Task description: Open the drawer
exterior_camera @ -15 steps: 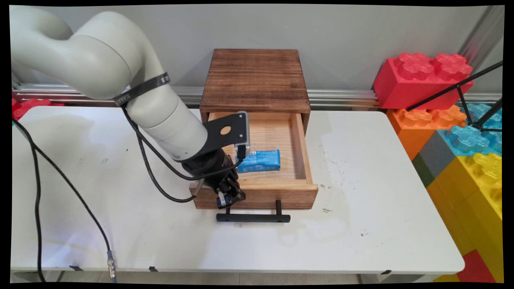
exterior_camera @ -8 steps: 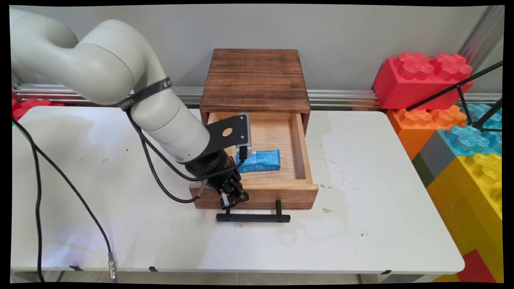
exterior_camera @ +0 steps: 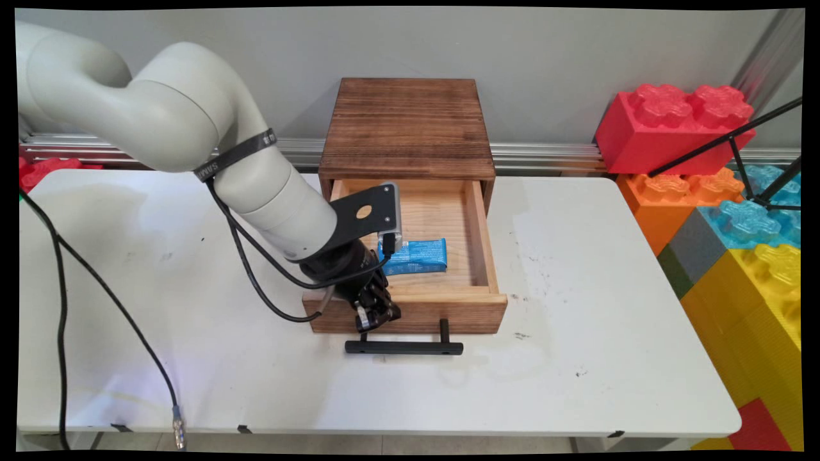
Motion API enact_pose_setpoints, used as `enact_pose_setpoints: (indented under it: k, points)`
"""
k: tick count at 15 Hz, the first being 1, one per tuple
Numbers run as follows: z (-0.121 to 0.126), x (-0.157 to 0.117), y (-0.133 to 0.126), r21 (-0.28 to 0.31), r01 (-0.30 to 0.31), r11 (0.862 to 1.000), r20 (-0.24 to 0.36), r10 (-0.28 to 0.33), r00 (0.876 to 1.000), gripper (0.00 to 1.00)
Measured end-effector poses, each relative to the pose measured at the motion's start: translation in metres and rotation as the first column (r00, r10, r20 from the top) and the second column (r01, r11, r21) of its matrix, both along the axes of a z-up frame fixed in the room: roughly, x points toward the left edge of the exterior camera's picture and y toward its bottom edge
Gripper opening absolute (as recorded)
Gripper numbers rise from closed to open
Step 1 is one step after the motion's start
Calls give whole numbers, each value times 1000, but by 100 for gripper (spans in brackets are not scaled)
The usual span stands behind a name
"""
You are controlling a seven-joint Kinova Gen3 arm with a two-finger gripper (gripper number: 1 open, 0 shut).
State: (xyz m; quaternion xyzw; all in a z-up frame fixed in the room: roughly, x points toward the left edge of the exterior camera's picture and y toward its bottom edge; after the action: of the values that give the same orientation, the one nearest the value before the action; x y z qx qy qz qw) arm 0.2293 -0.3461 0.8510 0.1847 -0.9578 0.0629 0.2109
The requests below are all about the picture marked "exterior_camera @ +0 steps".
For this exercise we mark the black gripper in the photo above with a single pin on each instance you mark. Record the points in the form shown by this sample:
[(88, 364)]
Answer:
[(349, 272)]

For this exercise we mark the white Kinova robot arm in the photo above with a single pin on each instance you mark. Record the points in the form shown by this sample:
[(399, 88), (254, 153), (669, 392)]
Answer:
[(160, 109)]

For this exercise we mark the blue snack packet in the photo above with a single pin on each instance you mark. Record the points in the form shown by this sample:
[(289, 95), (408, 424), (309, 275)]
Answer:
[(419, 256)]

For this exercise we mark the dark brown wooden cabinet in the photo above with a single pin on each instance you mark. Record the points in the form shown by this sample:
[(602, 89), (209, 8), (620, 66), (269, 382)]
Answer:
[(407, 128)]

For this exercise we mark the dark green toy brick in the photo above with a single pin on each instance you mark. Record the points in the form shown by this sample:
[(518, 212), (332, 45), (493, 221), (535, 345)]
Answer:
[(672, 272)]

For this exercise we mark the orange toy brick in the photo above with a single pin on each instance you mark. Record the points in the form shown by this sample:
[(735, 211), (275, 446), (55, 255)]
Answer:
[(666, 205)]

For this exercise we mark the grey toy brick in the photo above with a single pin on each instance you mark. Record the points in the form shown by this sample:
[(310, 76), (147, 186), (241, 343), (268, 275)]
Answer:
[(695, 253)]

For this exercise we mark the big red toy brick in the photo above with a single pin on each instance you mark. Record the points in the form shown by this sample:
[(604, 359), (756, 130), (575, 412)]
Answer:
[(666, 131)]

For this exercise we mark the light blue toy brick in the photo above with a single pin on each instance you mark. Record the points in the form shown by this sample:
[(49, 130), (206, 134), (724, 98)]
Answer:
[(746, 221), (769, 179)]

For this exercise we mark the big yellow toy brick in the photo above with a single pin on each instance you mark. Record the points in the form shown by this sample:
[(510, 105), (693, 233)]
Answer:
[(762, 320)]

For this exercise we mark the black tripod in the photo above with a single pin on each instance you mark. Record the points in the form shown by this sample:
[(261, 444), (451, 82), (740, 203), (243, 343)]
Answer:
[(737, 137)]

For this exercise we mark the small red toy brick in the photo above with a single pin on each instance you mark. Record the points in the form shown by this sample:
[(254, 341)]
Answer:
[(762, 426)]

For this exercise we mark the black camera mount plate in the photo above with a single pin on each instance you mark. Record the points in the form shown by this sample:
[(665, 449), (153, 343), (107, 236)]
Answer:
[(359, 214)]

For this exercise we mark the aluminium wall rail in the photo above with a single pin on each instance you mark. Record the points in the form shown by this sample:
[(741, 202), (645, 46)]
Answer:
[(551, 157)]

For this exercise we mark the aluminium profile post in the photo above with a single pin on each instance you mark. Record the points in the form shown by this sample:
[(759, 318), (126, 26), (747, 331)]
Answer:
[(772, 54)]

